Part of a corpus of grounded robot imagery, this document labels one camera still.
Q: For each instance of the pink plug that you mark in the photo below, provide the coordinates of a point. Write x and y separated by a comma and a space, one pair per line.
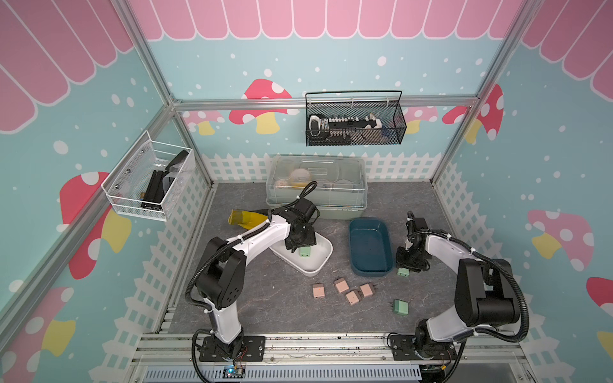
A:
353, 297
318, 290
341, 286
367, 290

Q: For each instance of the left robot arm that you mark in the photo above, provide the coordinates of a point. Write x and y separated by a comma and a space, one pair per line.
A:
219, 278

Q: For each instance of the clear lidded storage box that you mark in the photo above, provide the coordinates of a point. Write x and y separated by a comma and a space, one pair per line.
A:
341, 193

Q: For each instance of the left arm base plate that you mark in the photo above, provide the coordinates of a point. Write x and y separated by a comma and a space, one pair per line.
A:
243, 349

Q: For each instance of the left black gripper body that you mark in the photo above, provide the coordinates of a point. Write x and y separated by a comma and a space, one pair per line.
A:
306, 237

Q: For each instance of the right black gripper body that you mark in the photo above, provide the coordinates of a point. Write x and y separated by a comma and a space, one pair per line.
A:
413, 261

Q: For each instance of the pink plug lower middle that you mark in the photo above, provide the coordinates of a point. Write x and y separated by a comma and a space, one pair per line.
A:
353, 297

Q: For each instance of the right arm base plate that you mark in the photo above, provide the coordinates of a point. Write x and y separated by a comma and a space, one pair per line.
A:
406, 347

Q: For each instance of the black item in white basket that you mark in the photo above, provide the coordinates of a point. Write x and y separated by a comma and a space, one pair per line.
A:
160, 183

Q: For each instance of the white plastic tray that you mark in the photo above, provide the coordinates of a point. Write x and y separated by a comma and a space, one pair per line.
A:
307, 260

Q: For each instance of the items in black basket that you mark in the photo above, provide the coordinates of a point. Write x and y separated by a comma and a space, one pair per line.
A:
342, 131

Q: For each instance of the white wire wall basket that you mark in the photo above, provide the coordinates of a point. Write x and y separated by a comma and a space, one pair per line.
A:
148, 181

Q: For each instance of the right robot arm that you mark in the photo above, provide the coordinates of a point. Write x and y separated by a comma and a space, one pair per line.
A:
487, 298

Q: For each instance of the dark teal plastic tray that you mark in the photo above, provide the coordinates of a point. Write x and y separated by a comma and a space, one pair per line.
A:
370, 248

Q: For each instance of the pink plug leftmost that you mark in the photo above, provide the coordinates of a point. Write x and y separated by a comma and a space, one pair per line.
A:
318, 290

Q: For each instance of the pink plug rightmost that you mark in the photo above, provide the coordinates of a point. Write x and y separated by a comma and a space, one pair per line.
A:
367, 290

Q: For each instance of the pink plug upper middle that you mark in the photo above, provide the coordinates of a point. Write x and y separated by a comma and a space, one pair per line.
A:
341, 286

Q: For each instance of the green circuit board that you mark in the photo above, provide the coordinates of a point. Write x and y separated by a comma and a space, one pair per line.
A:
233, 372

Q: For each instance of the yellow rubber glove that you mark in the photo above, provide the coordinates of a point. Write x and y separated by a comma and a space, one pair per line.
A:
247, 219

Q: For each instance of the green plug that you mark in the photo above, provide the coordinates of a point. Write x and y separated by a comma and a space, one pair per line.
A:
401, 307
305, 251
404, 272

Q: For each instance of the aluminium front rail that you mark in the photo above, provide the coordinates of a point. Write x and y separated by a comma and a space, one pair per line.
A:
320, 349

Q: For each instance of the black wire wall basket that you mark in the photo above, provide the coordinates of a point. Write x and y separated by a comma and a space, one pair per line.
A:
384, 105

